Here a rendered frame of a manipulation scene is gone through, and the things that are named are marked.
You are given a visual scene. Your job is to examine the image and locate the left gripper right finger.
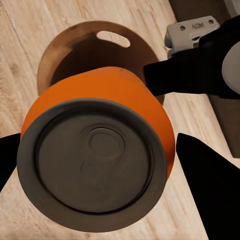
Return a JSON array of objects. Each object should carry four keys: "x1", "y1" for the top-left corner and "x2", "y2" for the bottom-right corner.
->
[{"x1": 175, "y1": 133, "x2": 240, "y2": 240}]

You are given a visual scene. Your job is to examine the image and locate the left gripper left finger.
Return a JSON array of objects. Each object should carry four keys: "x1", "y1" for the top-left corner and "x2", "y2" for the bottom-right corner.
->
[{"x1": 0, "y1": 133, "x2": 21, "y2": 192}]

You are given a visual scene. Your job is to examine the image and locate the can of soda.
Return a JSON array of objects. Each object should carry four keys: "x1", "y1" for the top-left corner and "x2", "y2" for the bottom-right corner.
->
[{"x1": 17, "y1": 66, "x2": 176, "y2": 233}]

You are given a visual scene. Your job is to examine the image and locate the trash can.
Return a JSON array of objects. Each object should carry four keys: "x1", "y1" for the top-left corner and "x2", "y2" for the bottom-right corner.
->
[{"x1": 36, "y1": 20, "x2": 165, "y2": 107}]

